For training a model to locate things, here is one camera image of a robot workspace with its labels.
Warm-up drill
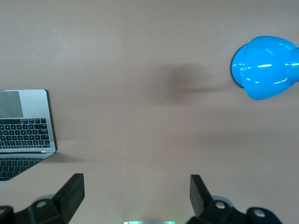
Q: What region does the blue desk lamp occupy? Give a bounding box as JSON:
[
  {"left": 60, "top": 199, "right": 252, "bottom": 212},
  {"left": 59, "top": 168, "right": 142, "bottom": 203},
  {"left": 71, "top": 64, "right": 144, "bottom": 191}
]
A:
[{"left": 230, "top": 35, "right": 299, "bottom": 101}]

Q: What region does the brown table mat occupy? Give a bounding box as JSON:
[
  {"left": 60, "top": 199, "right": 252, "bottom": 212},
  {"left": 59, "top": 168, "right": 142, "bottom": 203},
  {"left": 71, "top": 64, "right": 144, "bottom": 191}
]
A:
[{"left": 0, "top": 0, "right": 299, "bottom": 224}]

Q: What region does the grey aluminium laptop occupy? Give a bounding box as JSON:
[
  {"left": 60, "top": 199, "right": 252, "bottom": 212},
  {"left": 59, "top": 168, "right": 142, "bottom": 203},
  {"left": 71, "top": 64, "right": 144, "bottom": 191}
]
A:
[{"left": 0, "top": 89, "right": 57, "bottom": 182}]

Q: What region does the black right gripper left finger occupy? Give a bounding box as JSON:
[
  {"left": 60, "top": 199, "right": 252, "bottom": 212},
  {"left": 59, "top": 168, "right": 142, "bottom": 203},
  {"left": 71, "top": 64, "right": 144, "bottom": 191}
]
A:
[{"left": 0, "top": 173, "right": 85, "bottom": 224}]

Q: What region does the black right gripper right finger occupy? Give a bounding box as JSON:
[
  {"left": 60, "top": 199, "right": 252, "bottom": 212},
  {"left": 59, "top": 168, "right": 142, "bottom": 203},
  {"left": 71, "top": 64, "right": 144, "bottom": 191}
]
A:
[{"left": 186, "top": 174, "right": 283, "bottom": 224}]

